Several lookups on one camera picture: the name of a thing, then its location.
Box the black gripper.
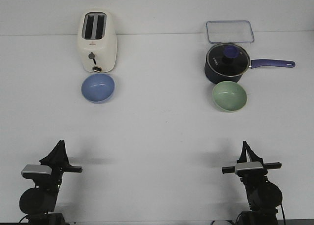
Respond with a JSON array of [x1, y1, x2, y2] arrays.
[[35, 140, 83, 193], [222, 141, 282, 185]]

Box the green bowl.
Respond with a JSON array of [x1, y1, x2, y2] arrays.
[[212, 81, 248, 113]]

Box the blue bowl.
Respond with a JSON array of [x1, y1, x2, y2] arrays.
[[81, 73, 115, 104]]

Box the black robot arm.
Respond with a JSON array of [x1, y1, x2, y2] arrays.
[[222, 141, 283, 225], [19, 140, 82, 225]]

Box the dark blue saucepan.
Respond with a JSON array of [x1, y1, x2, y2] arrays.
[[204, 59, 296, 84]]

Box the glass pot lid blue knob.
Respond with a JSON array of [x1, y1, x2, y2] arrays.
[[207, 43, 250, 70]]

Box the clear plastic container lid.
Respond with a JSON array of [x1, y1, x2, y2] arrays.
[[206, 20, 255, 44]]

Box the cream two-slot toaster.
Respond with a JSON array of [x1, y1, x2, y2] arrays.
[[77, 9, 117, 73]]

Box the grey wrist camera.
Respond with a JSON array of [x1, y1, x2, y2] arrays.
[[235, 162, 268, 177], [21, 164, 52, 179]]

